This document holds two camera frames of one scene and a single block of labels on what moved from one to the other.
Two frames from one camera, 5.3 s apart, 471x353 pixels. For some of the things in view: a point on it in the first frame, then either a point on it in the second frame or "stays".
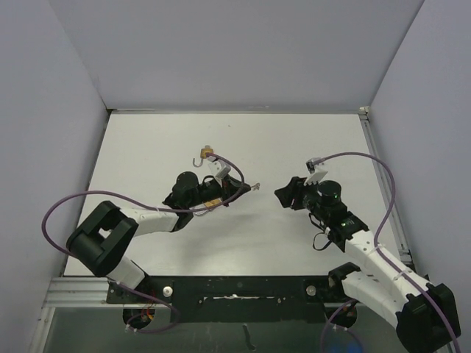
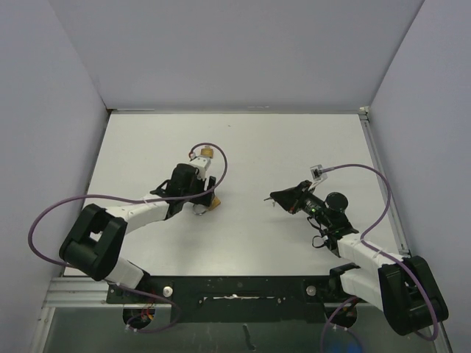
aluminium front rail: (79, 293) stays
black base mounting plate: (234, 298) stays
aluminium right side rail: (383, 185) stays
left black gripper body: (210, 190) to (198, 186)
